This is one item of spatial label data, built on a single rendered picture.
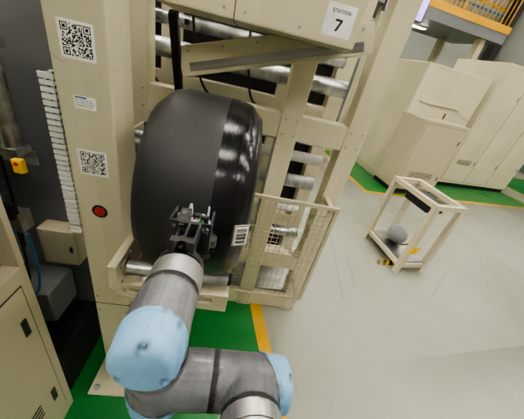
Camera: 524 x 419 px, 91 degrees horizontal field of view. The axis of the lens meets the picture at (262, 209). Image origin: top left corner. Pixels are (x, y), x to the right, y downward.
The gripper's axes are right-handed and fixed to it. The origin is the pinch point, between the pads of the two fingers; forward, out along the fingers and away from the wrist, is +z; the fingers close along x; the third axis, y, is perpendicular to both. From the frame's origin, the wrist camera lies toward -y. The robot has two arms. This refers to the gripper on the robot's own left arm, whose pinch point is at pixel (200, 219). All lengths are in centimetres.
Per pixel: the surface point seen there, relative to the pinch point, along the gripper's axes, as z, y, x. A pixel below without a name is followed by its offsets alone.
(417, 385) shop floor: 43, -119, -143
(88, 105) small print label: 18.1, 16.6, 32.1
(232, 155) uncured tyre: 7.0, 14.2, -4.6
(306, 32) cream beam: 41, 47, -20
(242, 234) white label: 2.5, -3.7, -10.1
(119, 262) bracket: 13.6, -27.0, 24.1
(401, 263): 145, -95, -179
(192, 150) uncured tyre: 6.6, 13.6, 4.3
